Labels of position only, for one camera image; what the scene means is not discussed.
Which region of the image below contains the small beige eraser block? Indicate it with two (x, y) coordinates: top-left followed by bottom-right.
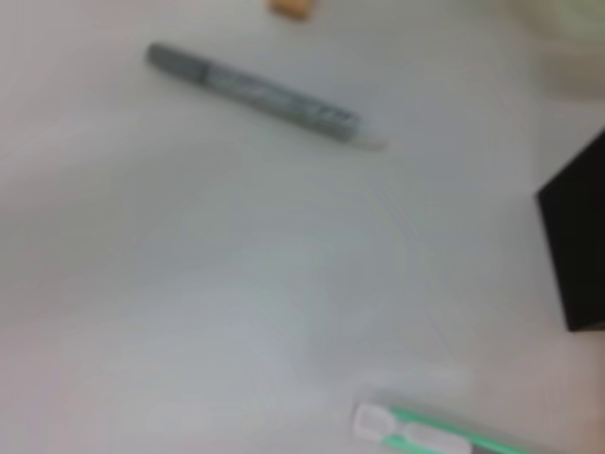
(268, 0), (314, 21)

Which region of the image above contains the green toothbrush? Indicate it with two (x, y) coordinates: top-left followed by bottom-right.
(352, 399), (538, 454)

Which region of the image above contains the black mesh pen holder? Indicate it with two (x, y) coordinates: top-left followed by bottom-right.
(535, 127), (605, 333)

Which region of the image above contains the silver grey pen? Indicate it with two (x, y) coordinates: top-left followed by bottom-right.
(144, 41), (389, 153)

